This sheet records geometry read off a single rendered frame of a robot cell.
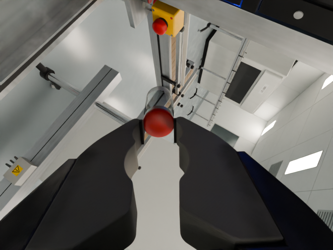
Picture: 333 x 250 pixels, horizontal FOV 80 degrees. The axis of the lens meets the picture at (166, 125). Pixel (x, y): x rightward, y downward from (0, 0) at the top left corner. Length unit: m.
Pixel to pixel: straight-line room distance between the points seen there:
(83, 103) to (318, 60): 1.15
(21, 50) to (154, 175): 1.39
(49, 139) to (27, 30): 0.92
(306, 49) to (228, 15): 0.17
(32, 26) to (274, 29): 0.46
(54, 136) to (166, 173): 0.87
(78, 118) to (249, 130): 8.43
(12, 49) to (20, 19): 0.05
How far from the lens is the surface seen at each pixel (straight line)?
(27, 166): 1.28
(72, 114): 1.32
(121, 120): 1.21
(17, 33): 0.47
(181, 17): 0.61
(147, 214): 1.67
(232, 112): 9.37
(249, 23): 0.49
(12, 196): 1.36
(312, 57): 0.50
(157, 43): 0.89
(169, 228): 1.67
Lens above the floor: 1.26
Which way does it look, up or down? 13 degrees down
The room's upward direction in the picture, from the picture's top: 121 degrees clockwise
